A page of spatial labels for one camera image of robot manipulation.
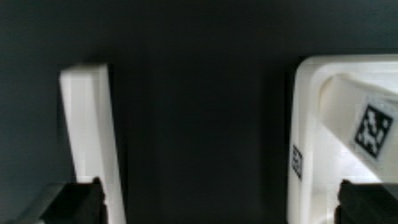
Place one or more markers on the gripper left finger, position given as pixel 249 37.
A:
pixel 70 204

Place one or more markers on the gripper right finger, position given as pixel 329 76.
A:
pixel 368 203

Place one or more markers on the white desk tabletop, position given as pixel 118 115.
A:
pixel 322 162

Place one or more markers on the white L-shaped wall fence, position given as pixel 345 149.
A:
pixel 89 122

